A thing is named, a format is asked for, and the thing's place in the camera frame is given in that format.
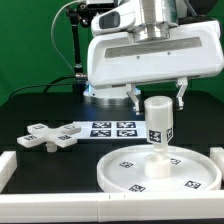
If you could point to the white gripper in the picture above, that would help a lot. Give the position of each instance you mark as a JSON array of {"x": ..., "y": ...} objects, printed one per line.
[{"x": 192, "y": 50}]

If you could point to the white round table top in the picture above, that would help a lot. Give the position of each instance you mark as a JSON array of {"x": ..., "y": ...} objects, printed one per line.
[{"x": 125, "y": 170}]

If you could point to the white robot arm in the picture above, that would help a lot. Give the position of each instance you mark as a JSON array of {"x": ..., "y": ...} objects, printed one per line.
[{"x": 141, "y": 42}]

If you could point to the white marker sheet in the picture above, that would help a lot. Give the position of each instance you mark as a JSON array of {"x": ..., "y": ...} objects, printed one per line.
[{"x": 111, "y": 130}]

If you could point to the white cross-shaped table base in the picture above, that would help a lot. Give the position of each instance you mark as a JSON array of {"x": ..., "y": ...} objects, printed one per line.
[{"x": 62, "y": 136}]

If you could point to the black camera stand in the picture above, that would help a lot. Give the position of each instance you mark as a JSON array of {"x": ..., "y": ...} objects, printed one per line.
[{"x": 83, "y": 16}]

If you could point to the white frame rail fixture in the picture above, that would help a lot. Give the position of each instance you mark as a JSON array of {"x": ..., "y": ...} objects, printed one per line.
[{"x": 109, "y": 206}]

